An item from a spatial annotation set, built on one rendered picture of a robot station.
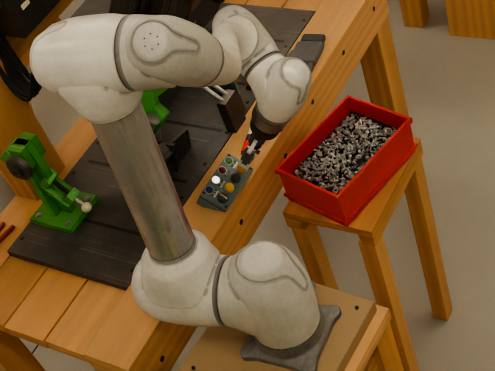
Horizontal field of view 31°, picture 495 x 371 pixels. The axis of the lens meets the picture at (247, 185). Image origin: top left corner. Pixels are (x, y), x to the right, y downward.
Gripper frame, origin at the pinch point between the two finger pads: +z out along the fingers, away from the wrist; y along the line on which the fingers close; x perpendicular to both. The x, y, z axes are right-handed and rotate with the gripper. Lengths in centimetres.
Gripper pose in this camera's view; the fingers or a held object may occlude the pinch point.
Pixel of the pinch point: (246, 160)
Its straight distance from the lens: 232.0
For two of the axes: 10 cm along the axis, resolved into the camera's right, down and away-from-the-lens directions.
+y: 4.6, -7.2, 5.2
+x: -8.5, -5.3, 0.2
